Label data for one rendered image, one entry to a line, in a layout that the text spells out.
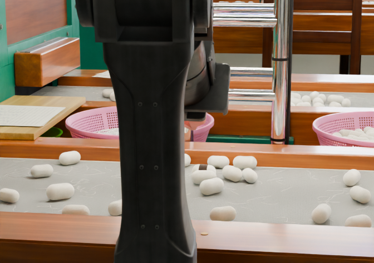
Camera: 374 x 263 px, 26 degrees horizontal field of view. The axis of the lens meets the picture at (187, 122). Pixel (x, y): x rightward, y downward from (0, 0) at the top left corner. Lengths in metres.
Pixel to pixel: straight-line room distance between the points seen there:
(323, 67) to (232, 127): 4.64
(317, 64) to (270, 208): 5.15
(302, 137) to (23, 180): 0.60
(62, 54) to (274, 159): 0.72
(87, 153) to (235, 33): 2.59
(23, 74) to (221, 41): 2.22
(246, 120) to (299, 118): 0.10
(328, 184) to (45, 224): 0.44
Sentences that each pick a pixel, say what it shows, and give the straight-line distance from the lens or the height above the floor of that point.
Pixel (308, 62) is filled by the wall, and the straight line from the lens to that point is 6.19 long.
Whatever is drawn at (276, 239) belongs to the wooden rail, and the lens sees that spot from 0.89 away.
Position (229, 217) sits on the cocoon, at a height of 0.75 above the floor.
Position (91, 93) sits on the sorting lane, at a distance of 1.90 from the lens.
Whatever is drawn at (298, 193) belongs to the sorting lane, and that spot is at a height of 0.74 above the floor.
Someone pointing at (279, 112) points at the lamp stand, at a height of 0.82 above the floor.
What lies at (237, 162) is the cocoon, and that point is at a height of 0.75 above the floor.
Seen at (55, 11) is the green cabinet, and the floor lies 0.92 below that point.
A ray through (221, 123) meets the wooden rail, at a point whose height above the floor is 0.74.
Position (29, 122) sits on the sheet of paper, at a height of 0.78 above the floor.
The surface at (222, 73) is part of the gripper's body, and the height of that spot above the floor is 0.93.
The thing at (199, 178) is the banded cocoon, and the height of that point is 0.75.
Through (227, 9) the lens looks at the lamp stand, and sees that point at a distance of 1.52.
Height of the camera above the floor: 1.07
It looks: 12 degrees down
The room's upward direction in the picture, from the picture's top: straight up
